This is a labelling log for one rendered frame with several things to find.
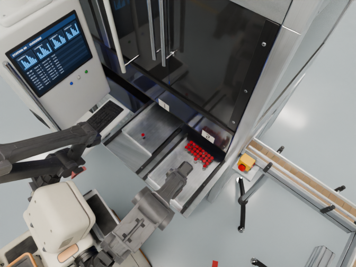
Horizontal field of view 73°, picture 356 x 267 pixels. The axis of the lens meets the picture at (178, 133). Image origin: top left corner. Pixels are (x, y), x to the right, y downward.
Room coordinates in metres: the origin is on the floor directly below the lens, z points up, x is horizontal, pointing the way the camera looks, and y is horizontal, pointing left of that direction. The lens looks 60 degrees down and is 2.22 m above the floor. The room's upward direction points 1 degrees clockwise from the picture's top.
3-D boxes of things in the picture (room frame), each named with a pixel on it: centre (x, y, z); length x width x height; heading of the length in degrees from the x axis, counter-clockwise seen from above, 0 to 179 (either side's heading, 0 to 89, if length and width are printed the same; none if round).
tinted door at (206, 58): (0.74, -0.12, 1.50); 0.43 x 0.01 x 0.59; 51
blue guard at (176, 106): (1.22, 0.47, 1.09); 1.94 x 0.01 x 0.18; 51
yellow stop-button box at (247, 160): (0.54, -0.38, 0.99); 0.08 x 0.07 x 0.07; 141
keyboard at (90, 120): (0.88, 0.56, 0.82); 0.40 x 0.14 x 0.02; 145
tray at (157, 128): (0.83, 0.15, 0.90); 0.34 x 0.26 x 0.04; 141
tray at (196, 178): (0.52, -0.04, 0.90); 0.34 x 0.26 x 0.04; 140
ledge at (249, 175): (0.57, -0.42, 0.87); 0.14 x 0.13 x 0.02; 141
